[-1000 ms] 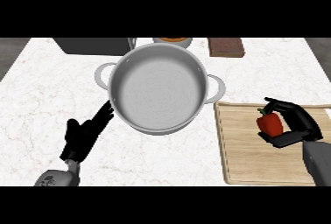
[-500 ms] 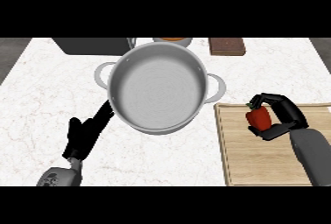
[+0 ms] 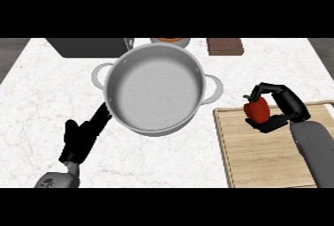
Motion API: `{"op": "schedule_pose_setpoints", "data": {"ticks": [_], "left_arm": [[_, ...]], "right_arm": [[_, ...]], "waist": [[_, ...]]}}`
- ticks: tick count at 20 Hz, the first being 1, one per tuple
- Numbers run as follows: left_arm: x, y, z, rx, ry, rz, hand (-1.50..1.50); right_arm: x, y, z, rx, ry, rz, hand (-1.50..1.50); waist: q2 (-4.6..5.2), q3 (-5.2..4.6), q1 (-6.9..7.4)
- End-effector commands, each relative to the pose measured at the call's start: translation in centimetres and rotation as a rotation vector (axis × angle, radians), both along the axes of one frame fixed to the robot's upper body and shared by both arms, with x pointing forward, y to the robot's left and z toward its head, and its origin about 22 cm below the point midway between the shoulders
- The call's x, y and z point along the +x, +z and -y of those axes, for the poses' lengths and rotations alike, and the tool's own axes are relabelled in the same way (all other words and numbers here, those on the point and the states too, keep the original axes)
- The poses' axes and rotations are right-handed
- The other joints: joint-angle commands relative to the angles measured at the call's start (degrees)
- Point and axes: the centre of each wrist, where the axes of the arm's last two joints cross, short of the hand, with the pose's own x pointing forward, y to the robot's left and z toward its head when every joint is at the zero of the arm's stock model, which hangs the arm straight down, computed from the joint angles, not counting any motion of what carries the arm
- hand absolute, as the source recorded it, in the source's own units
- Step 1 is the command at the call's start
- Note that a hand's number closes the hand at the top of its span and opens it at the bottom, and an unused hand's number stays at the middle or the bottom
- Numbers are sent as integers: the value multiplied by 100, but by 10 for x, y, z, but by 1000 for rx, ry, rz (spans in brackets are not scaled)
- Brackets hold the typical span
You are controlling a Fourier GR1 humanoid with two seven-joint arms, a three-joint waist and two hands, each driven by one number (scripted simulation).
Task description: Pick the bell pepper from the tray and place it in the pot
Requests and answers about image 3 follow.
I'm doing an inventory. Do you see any brown wooden block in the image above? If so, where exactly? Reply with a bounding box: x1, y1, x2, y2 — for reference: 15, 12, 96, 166
206, 38, 245, 57

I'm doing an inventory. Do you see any pale wooden tray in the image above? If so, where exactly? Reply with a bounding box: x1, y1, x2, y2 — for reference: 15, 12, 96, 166
211, 99, 334, 189

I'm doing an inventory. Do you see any grey bowl with orange contents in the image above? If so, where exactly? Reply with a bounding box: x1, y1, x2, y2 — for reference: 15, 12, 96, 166
149, 38, 192, 49

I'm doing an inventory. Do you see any red bell pepper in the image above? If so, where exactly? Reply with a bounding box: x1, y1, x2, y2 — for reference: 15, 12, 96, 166
241, 94, 272, 124

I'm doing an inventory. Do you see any dark grey appliance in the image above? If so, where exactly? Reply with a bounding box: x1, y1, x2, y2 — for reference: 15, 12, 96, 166
44, 38, 136, 59

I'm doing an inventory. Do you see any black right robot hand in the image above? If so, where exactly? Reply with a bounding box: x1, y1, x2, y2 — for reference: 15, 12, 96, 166
244, 82, 312, 134

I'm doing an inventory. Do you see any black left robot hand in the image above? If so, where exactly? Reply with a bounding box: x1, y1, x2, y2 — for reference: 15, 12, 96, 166
58, 102, 114, 165

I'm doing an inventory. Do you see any silver two-handled pot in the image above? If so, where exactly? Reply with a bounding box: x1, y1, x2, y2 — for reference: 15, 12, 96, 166
90, 42, 225, 138

